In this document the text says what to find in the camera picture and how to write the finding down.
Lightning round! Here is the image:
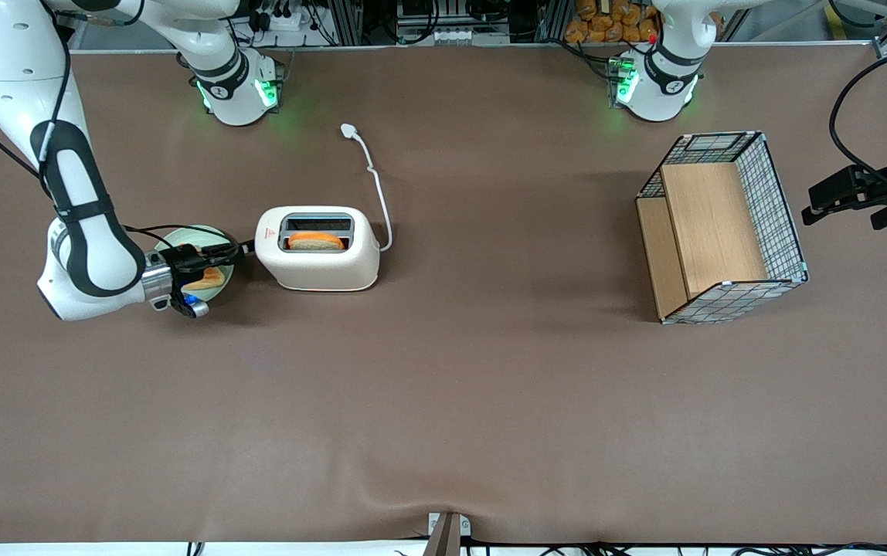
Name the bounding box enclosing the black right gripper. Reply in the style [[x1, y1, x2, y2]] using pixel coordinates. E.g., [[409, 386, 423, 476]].
[[151, 242, 256, 303]]

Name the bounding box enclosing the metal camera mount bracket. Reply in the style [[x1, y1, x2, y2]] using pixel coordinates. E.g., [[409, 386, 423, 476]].
[[422, 512, 473, 556]]

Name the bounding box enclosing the white two-slot toaster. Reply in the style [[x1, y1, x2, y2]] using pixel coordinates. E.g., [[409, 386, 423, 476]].
[[246, 205, 381, 293]]

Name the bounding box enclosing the toast bread slice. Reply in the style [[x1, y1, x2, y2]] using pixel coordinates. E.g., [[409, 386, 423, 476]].
[[287, 231, 346, 252]]

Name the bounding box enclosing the white toaster power cord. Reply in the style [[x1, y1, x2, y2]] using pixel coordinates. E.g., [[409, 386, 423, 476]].
[[340, 123, 395, 253]]

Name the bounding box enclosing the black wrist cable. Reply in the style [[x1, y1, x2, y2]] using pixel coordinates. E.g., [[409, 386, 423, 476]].
[[0, 0, 256, 260], [829, 49, 887, 198]]

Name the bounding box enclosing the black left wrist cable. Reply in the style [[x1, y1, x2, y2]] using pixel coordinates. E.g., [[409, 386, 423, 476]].
[[829, 49, 887, 198]]

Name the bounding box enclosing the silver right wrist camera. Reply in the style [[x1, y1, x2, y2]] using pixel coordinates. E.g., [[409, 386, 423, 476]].
[[170, 290, 212, 320]]

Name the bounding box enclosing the white power strip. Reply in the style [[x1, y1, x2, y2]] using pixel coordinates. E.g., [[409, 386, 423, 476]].
[[252, 0, 307, 33]]

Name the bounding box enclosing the wire shelf with wooden boards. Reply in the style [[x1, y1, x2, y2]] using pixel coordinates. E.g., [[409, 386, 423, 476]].
[[635, 131, 810, 325]]

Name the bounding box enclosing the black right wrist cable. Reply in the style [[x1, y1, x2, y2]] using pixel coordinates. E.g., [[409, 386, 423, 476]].
[[0, 0, 256, 260]]

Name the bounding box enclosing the triangular golden pastry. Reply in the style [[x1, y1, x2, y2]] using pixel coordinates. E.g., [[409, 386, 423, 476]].
[[181, 266, 227, 293]]

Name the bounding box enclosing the pale green round plate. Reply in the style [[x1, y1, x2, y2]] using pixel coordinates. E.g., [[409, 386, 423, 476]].
[[153, 225, 238, 303]]

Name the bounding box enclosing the brown table mat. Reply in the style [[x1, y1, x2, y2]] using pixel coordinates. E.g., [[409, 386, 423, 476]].
[[0, 42, 887, 546]]

